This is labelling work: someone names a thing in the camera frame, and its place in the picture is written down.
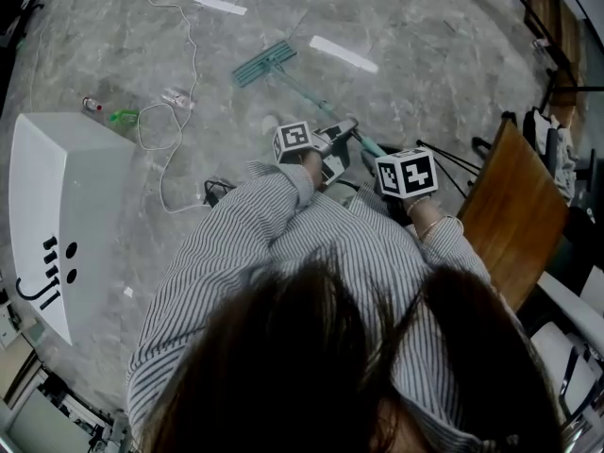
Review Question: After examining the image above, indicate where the white socket panel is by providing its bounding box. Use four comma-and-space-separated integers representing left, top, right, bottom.
0, 299, 25, 348

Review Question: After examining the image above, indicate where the brown wooden panel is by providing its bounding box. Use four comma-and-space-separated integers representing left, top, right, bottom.
525, 0, 588, 109

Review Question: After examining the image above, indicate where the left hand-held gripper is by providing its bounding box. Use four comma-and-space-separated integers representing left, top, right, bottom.
273, 117, 360, 186

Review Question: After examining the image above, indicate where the brown wooden table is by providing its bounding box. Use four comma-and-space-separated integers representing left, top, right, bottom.
456, 119, 572, 313

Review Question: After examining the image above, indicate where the person's left forearm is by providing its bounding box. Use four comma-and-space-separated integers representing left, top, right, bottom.
188, 151, 327, 263

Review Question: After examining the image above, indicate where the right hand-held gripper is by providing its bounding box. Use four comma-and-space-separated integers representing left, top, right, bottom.
361, 144, 439, 226

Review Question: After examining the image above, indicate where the white box water heater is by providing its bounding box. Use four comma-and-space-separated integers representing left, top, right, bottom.
8, 112, 139, 347

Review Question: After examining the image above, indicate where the black tripod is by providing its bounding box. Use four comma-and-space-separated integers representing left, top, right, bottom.
416, 138, 483, 198

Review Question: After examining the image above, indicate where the person's striped shirt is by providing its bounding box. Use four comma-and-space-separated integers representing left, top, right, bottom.
126, 160, 520, 453

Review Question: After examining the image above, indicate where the person's right forearm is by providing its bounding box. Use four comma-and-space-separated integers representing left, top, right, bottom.
406, 195, 492, 292

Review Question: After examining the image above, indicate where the white chair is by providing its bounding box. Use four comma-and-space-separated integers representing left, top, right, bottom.
530, 321, 604, 424

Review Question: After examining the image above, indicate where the long white cable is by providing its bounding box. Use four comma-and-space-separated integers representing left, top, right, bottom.
139, 0, 212, 215

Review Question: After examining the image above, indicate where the green spray bottle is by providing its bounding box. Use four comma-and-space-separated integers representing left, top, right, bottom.
108, 108, 141, 126

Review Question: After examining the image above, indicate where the black framed partition stand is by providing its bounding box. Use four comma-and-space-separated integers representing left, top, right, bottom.
490, 0, 586, 94

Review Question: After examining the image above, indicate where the teal mop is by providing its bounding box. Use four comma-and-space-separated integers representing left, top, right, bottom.
230, 40, 389, 160

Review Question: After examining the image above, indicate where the black chair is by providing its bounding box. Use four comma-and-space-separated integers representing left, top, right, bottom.
471, 106, 596, 207

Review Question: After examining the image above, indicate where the pale garment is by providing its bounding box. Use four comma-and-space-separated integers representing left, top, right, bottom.
522, 107, 580, 203

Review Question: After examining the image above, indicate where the gold bangle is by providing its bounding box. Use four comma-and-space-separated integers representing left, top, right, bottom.
418, 214, 447, 241

